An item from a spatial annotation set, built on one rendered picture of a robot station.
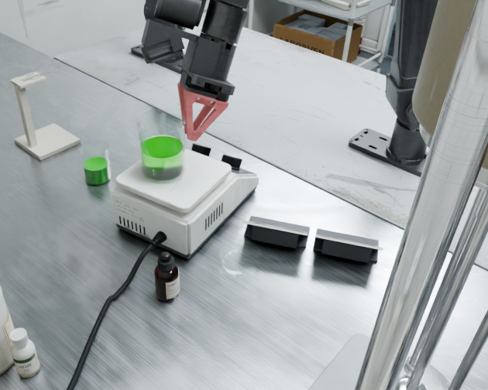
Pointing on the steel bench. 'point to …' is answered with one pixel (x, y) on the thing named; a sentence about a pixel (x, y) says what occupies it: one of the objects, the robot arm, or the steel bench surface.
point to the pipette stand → (49, 141)
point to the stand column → (441, 193)
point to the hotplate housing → (146, 229)
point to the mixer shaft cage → (451, 284)
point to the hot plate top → (186, 196)
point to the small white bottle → (24, 354)
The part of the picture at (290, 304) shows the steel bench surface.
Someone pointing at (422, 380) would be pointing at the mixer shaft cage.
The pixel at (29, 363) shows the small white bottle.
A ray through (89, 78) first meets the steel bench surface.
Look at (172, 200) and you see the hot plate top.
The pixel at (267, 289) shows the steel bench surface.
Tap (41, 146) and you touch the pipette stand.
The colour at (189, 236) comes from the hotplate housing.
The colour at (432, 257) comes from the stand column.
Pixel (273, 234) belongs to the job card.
